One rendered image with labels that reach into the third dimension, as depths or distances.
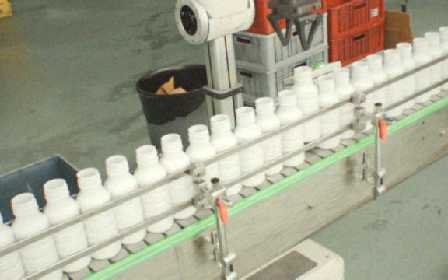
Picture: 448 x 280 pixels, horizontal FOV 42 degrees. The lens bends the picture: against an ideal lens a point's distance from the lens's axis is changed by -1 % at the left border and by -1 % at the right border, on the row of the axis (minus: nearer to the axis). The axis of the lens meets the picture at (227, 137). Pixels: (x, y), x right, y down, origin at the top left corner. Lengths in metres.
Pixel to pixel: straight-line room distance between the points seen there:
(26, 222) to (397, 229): 2.13
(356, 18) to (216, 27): 2.56
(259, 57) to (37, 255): 2.75
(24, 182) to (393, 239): 1.74
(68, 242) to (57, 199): 0.08
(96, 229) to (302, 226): 0.50
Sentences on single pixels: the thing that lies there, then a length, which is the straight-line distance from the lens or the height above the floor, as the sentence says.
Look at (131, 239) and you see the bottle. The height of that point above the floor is 1.01.
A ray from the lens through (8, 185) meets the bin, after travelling 1.64.
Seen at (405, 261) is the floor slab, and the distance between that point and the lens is 2.68.
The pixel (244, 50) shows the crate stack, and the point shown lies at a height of 0.54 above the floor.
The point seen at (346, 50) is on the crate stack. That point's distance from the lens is 4.27.
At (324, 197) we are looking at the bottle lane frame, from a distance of 1.37.
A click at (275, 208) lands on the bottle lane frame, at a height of 0.94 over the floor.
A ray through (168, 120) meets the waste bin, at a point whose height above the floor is 0.50.
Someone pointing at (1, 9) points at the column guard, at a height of 0.10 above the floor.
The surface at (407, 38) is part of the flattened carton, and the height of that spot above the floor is 0.31.
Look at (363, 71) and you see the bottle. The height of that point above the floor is 1.15.
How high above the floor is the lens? 1.62
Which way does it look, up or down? 25 degrees down
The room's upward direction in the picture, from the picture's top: 6 degrees counter-clockwise
